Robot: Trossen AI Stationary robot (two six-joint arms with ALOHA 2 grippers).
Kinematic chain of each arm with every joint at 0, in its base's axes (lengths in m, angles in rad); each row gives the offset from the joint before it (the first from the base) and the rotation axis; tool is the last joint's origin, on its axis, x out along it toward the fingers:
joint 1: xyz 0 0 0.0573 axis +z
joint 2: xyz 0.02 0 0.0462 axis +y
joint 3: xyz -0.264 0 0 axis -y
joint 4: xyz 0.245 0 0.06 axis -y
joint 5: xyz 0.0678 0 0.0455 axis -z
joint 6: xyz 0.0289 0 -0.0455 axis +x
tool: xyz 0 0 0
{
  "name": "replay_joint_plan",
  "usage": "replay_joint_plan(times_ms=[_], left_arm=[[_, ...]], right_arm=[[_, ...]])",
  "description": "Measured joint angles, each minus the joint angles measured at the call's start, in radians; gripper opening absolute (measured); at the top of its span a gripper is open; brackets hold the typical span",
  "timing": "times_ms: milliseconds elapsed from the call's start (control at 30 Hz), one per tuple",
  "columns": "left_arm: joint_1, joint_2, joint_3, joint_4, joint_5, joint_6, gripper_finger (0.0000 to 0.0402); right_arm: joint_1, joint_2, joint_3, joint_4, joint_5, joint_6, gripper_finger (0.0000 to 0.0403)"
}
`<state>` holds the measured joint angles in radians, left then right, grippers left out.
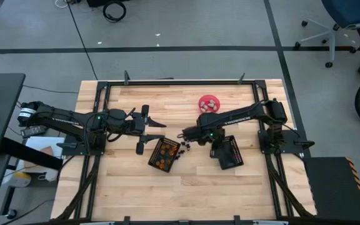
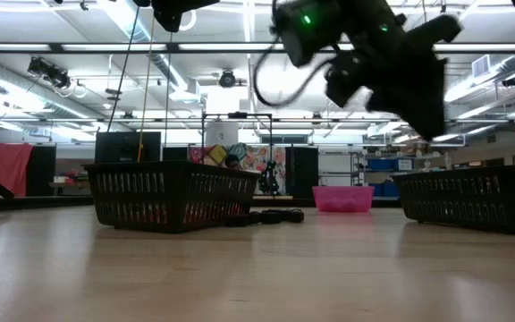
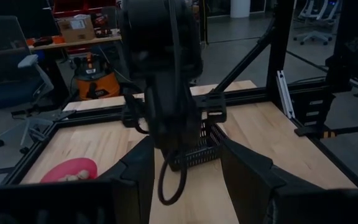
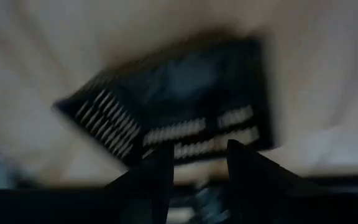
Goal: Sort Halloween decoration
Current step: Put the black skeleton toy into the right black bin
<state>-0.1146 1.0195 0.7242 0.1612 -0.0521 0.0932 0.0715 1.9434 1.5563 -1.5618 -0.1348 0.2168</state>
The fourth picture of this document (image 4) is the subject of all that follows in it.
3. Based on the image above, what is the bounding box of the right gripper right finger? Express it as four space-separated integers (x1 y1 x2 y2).
226 139 301 224

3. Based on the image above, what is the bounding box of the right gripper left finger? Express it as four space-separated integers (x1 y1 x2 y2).
103 142 176 224

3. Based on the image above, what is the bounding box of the black slotted plastic basket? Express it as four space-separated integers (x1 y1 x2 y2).
53 35 276 167

